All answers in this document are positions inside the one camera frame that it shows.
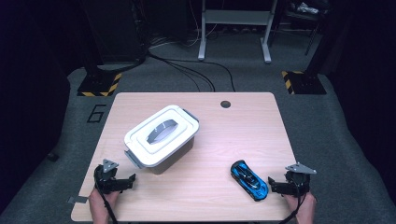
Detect grey plastic storage box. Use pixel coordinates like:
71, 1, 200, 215
145, 136, 196, 175

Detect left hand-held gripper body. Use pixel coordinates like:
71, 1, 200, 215
93, 159, 126, 196

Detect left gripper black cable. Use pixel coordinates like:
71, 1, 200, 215
95, 182, 119, 224

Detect blue toy car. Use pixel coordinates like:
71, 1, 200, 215
230, 159, 270, 203

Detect person's right hand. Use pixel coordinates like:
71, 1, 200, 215
283, 190, 318, 218

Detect white cloth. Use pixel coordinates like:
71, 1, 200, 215
294, 1, 320, 16

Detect small black floor object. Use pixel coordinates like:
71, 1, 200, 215
46, 151, 61, 163

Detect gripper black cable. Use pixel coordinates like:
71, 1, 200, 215
277, 186, 308, 224
95, 182, 119, 224

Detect white metal stand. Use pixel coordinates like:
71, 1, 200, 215
197, 0, 279, 65

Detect person's left hand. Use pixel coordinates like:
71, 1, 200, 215
88, 187, 121, 217

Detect black cabinet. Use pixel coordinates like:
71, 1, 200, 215
81, 0, 148, 63

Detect black floor cable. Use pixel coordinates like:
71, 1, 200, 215
148, 51, 217, 93
167, 58, 236, 93

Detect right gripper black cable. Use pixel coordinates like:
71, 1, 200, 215
277, 186, 308, 224

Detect dark chair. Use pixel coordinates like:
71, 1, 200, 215
274, 0, 332, 58

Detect black stand base hazard stripes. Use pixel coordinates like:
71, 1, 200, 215
77, 71, 123, 98
281, 70, 328, 96

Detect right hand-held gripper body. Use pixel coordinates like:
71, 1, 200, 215
284, 162, 318, 197

